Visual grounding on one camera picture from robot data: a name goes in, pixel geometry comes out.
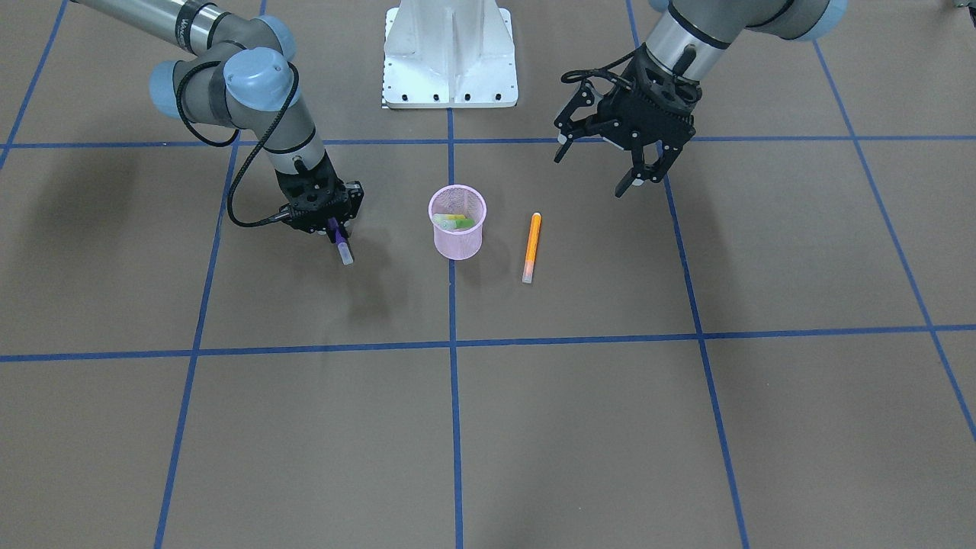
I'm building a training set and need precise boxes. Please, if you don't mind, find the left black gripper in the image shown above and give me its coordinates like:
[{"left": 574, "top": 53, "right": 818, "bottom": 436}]
[{"left": 554, "top": 45, "right": 703, "bottom": 198}]

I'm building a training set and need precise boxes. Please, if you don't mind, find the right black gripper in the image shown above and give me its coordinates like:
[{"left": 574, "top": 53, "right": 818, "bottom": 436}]
[{"left": 274, "top": 154, "right": 364, "bottom": 237}]

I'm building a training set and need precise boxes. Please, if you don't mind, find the purple marker pen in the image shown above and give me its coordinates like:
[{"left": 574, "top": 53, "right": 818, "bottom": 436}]
[{"left": 326, "top": 217, "right": 355, "bottom": 265}]

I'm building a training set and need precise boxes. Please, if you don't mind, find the orange marker pen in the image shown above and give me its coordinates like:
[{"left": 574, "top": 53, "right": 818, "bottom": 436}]
[{"left": 522, "top": 212, "right": 541, "bottom": 284}]

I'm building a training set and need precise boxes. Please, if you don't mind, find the green marker pen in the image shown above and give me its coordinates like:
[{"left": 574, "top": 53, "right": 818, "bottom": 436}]
[{"left": 432, "top": 214, "right": 477, "bottom": 232}]

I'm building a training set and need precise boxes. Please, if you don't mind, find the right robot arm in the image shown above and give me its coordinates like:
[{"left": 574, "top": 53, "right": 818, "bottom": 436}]
[{"left": 86, "top": 1, "right": 364, "bottom": 244}]

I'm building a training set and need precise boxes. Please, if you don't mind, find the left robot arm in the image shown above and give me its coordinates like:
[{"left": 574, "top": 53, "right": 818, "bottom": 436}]
[{"left": 554, "top": 1, "right": 848, "bottom": 197}]

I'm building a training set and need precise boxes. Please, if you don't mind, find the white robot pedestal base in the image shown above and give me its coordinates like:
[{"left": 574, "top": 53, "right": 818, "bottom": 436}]
[{"left": 381, "top": 1, "right": 519, "bottom": 109}]

